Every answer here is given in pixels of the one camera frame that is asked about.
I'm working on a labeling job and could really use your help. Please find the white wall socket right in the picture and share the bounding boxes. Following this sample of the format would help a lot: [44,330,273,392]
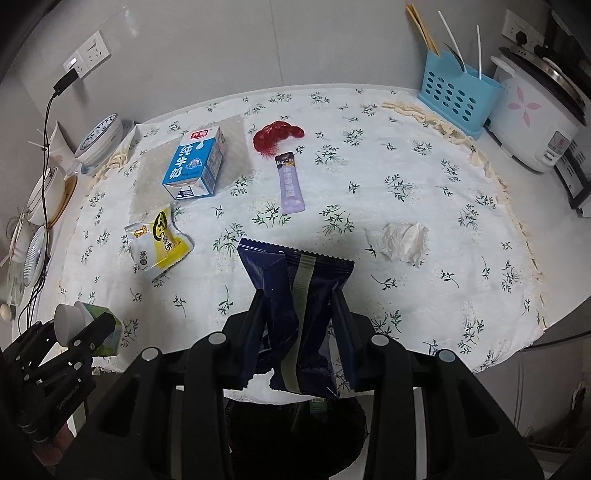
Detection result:
[502,9,544,48]

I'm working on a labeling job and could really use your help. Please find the white floral tablecloth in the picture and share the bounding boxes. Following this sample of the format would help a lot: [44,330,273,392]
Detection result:
[47,87,546,371]

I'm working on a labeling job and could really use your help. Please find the person's left hand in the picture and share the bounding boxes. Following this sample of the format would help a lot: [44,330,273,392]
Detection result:
[34,424,73,467]

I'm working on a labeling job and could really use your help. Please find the wooden chopsticks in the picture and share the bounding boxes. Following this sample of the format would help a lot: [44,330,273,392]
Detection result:
[406,4,440,55]

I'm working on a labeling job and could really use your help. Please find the dark blue snack wrapper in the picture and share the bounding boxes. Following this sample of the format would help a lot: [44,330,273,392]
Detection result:
[238,238,355,398]

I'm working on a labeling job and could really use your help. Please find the blue floral ceramic bowl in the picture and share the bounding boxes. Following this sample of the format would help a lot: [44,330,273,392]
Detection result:
[75,113,123,167]

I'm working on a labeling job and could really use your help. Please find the yellow snack packet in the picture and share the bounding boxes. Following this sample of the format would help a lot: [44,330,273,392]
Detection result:
[125,205,193,281]

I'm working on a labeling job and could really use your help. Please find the blue white milk carton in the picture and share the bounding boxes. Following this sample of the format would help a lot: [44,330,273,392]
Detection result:
[161,125,226,201]

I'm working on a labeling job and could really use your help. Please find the white rice cooker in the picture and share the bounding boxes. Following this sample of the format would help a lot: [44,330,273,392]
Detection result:
[488,47,586,173]

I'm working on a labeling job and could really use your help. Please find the white wall socket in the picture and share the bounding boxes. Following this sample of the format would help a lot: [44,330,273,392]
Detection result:
[502,9,544,48]
[63,31,110,78]

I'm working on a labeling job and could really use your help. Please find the white jug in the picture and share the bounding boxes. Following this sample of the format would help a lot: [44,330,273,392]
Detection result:
[28,121,77,176]

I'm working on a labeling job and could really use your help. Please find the blue plastic utensil basket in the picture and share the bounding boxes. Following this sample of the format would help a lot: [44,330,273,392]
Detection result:
[418,50,502,139]

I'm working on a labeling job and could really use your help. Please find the white plastic spoon handle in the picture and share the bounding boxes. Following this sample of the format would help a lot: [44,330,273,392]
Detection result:
[438,10,466,72]

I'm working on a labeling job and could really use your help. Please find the red plastic wrapper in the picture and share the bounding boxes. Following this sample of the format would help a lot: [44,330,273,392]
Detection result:
[252,121,305,157]

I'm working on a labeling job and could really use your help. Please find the purple snack stick wrapper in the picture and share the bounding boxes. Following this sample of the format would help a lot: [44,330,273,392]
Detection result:
[274,152,305,214]

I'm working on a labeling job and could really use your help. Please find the green white cup carton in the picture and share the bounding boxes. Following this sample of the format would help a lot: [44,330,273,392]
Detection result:
[53,301,123,357]

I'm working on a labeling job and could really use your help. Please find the white pot on wooden trivet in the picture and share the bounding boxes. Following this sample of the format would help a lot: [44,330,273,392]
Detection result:
[25,166,77,227]

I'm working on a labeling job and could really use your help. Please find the crumpled white tissue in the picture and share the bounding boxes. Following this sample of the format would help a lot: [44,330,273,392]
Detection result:
[366,222,429,268]

